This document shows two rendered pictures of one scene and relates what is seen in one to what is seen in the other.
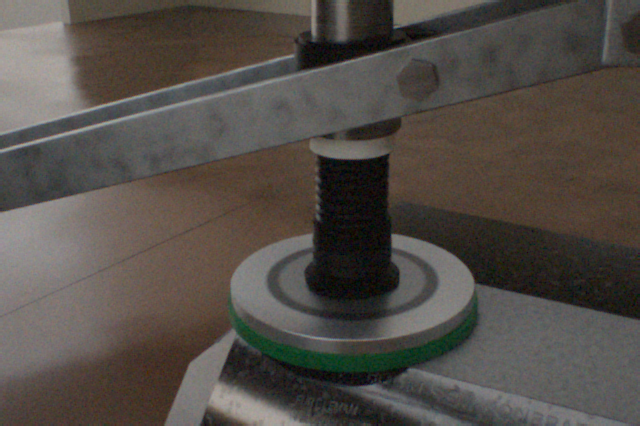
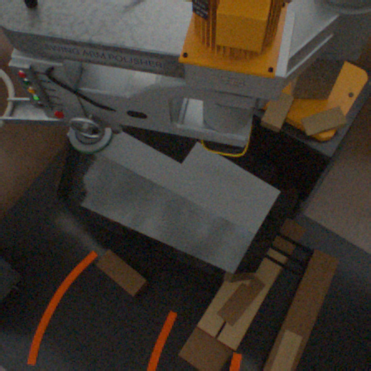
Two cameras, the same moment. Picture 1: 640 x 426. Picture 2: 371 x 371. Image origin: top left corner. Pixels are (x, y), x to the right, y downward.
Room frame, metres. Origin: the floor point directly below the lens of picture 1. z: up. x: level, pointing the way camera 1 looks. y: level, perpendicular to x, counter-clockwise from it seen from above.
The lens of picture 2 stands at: (-0.43, -0.60, 2.77)
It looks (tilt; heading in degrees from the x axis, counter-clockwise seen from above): 68 degrees down; 7
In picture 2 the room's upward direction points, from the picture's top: 5 degrees counter-clockwise
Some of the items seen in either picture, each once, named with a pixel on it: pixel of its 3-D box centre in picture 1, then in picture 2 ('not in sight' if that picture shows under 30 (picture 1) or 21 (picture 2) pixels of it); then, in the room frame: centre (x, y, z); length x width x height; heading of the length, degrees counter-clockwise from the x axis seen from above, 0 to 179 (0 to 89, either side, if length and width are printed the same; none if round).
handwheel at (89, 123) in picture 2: not in sight; (89, 120); (0.50, -0.12, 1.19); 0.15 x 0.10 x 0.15; 79
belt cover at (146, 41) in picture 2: not in sight; (139, 36); (0.57, -0.37, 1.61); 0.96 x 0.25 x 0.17; 79
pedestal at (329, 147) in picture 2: not in sight; (294, 122); (0.98, -1.13, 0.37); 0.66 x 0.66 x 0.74; 58
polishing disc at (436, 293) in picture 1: (351, 283); (90, 132); (0.64, -0.03, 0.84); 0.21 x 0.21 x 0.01
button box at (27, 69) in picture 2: not in sight; (33, 87); (0.54, 0.06, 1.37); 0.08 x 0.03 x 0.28; 79
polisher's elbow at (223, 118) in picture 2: not in sight; (228, 98); (0.51, -0.67, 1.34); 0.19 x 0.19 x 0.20
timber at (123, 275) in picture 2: not in sight; (122, 273); (0.09, -0.11, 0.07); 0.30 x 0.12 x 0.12; 53
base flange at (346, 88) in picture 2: not in sight; (308, 85); (0.98, -1.13, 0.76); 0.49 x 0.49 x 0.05; 58
